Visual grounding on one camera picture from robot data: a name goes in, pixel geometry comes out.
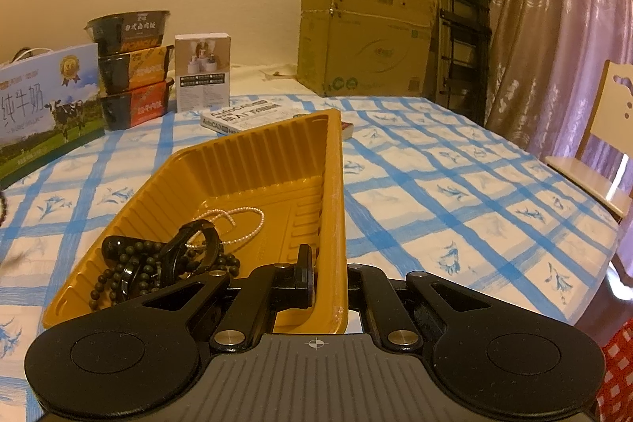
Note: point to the black folding ladder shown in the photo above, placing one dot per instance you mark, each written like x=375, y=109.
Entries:
x=465, y=41

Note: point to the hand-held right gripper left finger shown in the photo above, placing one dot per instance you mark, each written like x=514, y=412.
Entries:
x=306, y=278

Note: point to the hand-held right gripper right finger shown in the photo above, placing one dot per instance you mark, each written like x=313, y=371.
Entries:
x=366, y=278

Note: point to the brown cardboard box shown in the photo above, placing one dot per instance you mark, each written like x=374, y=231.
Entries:
x=371, y=51

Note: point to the black hair clip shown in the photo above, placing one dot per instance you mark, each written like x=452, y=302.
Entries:
x=114, y=246

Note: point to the mauve patterned curtain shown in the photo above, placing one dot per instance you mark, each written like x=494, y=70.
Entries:
x=554, y=31

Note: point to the yellow plastic tray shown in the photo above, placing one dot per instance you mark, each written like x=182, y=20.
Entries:
x=257, y=165

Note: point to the small white product box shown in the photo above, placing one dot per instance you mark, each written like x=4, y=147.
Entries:
x=202, y=81

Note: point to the yellow-label food bowl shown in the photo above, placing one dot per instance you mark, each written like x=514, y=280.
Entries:
x=143, y=68

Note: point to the dark-label food bowl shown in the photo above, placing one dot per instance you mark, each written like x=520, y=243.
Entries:
x=133, y=29

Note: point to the black bangle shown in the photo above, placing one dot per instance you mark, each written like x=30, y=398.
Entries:
x=216, y=240

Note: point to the red checked cloth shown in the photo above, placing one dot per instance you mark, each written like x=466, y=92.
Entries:
x=618, y=367

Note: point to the red-label food bowl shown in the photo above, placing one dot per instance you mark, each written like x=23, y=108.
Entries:
x=143, y=105

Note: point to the cream wooden chair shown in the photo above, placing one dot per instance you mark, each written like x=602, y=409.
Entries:
x=613, y=105

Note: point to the white paperback book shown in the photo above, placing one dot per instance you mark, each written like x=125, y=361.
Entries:
x=237, y=115

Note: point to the milk carton box with cows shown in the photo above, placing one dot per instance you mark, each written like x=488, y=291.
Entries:
x=49, y=115

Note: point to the maroon book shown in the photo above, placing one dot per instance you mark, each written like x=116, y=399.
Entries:
x=347, y=130

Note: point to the blue checked tablecloth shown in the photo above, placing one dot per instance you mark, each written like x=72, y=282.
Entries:
x=445, y=214

